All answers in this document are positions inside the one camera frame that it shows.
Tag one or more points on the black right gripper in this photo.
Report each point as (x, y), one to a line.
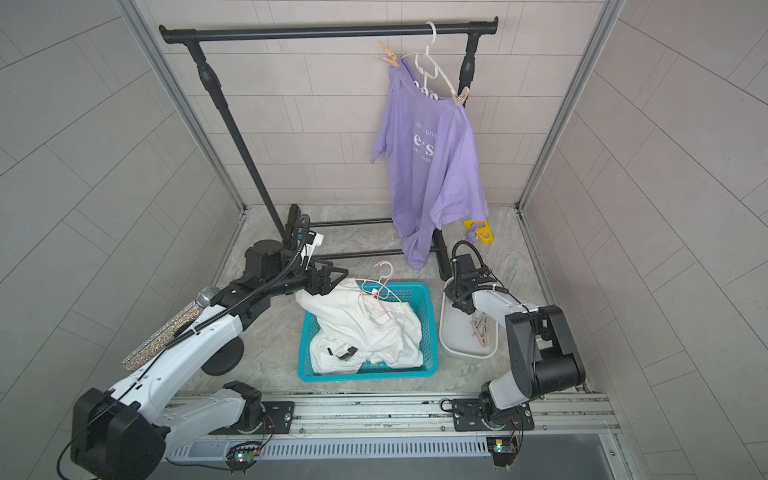
(450, 291)

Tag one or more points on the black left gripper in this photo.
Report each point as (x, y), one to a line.
(322, 286)

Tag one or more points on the pink wire hanger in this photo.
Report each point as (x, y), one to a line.
(376, 288)

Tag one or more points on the white garment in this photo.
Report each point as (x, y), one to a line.
(356, 327)

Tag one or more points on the purple t-shirt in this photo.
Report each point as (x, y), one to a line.
(432, 164)

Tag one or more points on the pink clothespin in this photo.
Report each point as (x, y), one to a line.
(461, 98)

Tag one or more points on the beige clothespin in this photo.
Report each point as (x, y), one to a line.
(389, 57)

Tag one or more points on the white plastic hanger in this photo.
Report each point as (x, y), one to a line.
(429, 69)

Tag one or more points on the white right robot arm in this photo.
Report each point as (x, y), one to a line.
(543, 355)

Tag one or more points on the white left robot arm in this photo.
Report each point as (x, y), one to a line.
(125, 431)

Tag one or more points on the teal plastic laundry basket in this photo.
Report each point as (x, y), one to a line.
(417, 295)

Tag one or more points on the white plastic clothespin tray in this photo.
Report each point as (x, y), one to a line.
(472, 336)

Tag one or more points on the yellow plastic triangle toy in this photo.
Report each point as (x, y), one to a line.
(478, 232)

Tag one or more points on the silver microphone head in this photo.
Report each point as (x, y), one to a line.
(205, 296)

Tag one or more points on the black round base stand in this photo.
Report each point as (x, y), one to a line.
(225, 359)

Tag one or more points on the right circuit board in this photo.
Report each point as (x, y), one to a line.
(503, 450)

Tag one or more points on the circuit board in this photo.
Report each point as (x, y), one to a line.
(241, 457)
(503, 450)

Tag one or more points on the left circuit board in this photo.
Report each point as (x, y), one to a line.
(241, 457)

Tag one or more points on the black metal clothes rack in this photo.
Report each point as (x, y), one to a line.
(193, 38)

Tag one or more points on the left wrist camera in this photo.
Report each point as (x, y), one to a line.
(309, 242)

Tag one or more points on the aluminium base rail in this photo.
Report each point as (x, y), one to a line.
(368, 426)

